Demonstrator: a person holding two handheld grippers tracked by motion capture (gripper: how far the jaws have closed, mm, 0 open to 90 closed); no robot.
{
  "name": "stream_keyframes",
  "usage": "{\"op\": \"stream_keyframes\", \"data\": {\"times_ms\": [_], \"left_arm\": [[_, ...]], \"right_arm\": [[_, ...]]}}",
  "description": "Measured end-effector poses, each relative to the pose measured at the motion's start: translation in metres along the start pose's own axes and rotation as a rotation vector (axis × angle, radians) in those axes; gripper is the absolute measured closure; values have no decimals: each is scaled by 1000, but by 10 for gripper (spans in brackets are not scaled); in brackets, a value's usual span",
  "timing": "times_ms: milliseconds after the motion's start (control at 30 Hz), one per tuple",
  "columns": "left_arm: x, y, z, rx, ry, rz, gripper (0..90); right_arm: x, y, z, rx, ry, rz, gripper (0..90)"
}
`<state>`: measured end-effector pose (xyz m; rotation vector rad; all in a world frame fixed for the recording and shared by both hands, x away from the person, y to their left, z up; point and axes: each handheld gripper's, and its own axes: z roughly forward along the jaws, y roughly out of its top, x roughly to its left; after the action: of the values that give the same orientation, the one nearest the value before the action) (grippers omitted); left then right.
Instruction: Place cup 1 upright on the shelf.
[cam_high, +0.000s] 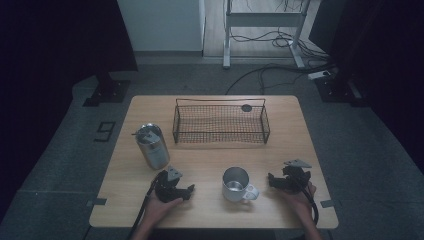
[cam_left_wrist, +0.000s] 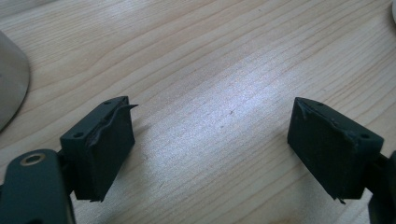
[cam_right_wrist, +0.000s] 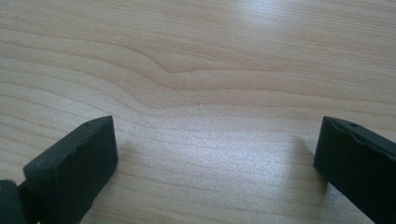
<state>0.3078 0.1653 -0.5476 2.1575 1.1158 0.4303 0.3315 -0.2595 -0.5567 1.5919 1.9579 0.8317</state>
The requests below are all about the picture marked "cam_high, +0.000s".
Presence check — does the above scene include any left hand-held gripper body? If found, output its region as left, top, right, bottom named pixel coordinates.
left=154, top=165, right=185, bottom=203

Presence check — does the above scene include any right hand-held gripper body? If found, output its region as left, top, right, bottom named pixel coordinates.
left=281, top=158, right=313, bottom=195

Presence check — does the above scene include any person's left hand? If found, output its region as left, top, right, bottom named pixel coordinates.
left=143, top=192, right=185, bottom=225

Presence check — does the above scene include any person's right hand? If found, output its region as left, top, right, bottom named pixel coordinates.
left=279, top=181, right=318, bottom=219

